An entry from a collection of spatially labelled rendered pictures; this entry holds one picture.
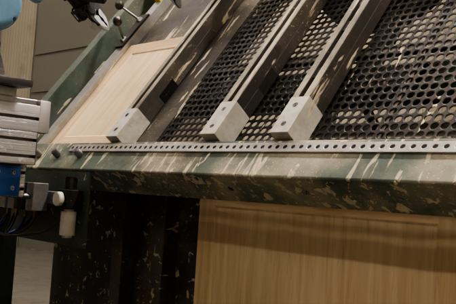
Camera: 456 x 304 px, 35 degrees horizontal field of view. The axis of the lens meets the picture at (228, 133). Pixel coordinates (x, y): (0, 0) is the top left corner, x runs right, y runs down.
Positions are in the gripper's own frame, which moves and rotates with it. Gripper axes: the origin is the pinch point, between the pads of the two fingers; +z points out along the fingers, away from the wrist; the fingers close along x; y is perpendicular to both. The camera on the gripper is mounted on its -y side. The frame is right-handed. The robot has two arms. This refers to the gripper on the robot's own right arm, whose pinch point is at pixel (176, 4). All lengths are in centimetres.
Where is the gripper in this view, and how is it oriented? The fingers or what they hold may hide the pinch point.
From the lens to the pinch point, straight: 220.2
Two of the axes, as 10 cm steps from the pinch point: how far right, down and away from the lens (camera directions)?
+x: -7.0, 0.1, 7.1
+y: 6.6, -3.7, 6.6
